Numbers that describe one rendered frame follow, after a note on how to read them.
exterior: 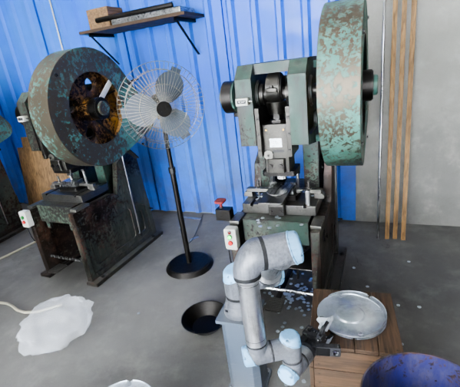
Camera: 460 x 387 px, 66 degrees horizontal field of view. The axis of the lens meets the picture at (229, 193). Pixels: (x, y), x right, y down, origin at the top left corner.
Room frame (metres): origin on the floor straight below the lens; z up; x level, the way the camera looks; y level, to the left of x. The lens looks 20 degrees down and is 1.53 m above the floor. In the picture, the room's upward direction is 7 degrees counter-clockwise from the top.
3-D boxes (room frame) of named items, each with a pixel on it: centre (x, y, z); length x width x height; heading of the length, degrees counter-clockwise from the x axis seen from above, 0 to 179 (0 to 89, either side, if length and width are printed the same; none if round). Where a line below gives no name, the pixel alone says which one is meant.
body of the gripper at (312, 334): (1.13, -0.26, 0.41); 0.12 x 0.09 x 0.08; 137
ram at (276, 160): (2.02, -0.32, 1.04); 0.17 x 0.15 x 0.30; 155
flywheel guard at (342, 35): (2.01, -0.68, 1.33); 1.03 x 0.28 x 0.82; 155
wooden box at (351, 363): (1.32, -0.50, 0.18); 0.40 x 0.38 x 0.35; 162
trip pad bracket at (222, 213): (1.97, 0.04, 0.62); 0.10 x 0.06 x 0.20; 65
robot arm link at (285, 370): (1.01, -0.15, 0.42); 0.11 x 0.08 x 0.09; 137
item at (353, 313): (1.29, -0.47, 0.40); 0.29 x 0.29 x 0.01
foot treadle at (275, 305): (1.93, -0.28, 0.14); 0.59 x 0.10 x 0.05; 155
